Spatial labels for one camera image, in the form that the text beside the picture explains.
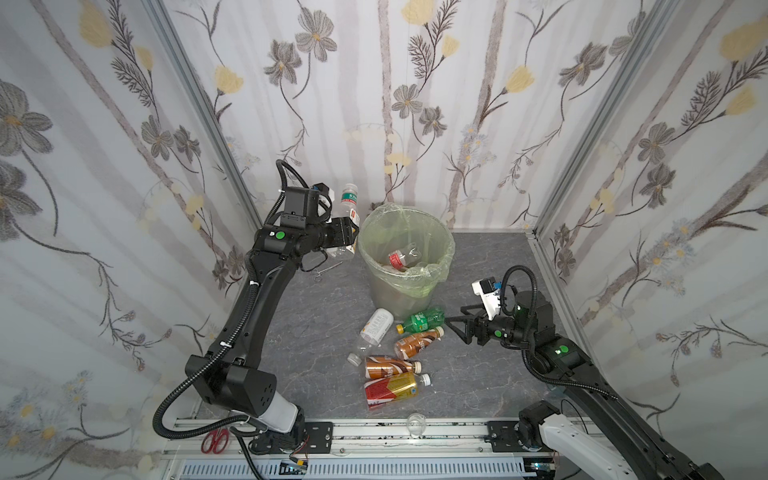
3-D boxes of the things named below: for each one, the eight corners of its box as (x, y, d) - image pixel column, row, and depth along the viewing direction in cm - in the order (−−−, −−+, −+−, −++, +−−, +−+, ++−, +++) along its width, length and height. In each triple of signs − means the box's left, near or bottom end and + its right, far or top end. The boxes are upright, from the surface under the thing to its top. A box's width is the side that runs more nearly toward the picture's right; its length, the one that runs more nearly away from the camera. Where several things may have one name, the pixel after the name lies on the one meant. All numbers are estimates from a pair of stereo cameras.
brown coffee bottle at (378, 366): (364, 381, 84) (363, 375, 80) (365, 362, 88) (364, 355, 84) (420, 381, 84) (422, 375, 80) (419, 362, 88) (420, 355, 84)
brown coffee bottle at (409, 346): (401, 364, 88) (402, 357, 83) (393, 350, 90) (393, 343, 86) (443, 340, 93) (446, 332, 88) (434, 327, 95) (436, 319, 91)
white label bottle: (346, 361, 88) (344, 353, 83) (379, 313, 98) (378, 304, 94) (363, 371, 86) (361, 364, 81) (394, 321, 97) (395, 312, 92)
